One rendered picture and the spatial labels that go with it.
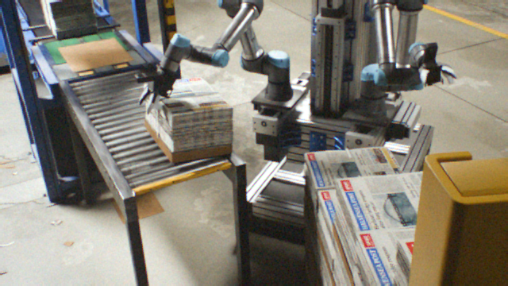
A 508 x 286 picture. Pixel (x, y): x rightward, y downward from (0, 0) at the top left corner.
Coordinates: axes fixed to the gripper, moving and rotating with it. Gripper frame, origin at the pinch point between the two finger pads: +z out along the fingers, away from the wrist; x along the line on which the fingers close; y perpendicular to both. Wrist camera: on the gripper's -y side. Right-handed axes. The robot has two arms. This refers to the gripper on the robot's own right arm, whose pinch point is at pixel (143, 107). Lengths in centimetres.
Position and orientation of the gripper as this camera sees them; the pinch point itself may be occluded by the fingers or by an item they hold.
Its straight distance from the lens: 260.1
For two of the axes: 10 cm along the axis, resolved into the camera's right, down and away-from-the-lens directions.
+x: -4.4, -4.2, 7.9
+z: -4.7, 8.6, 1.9
